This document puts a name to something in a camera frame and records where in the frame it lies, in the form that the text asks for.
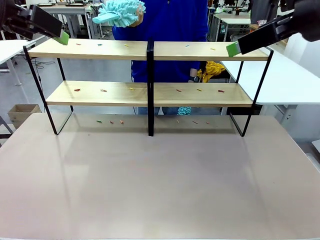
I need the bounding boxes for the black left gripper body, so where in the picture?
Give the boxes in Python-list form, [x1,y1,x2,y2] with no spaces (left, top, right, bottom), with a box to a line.
[0,3,35,41]

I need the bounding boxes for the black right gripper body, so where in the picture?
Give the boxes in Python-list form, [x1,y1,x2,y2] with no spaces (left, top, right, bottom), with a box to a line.
[274,0,320,43]

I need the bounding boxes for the teal microfibre duster with handle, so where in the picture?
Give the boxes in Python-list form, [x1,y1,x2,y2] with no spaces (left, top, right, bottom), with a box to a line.
[92,0,146,28]

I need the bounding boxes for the person's right hand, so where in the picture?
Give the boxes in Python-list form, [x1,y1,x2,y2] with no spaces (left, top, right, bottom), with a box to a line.
[129,6,146,28]

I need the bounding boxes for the hanging grey clothes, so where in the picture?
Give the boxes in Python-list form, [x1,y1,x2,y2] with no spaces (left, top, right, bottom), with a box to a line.
[249,0,276,25]

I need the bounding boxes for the grey background desk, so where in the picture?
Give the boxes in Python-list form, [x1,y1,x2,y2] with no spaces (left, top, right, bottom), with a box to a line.
[37,2,101,40]

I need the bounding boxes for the white table with grey leg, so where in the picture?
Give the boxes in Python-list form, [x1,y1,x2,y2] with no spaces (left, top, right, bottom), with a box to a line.
[0,34,49,87]

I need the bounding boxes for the white background desk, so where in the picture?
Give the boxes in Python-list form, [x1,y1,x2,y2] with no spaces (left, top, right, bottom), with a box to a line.
[212,11,252,42]

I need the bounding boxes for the large white table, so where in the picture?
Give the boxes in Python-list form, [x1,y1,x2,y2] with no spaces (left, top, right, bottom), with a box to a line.
[221,46,320,106]

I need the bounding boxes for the yellow cloth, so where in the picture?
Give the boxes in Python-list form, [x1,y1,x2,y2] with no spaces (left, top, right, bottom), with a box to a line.
[196,60,227,84]

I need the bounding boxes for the brown cardboard box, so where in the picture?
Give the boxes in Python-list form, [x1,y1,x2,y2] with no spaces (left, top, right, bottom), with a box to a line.
[7,103,42,130]

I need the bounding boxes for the person in blue sweater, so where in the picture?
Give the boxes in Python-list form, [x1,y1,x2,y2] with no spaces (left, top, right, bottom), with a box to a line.
[112,0,210,116]

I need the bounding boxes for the black metal stand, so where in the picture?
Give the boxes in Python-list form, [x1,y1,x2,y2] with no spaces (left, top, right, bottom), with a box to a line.
[0,115,15,147]

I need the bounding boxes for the floor cable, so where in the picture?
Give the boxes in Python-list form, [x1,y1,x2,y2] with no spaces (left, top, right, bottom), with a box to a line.
[29,57,56,70]

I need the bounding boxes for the two-tier wood shelf black frame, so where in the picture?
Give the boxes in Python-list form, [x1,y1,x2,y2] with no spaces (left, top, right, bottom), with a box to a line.
[22,37,275,138]

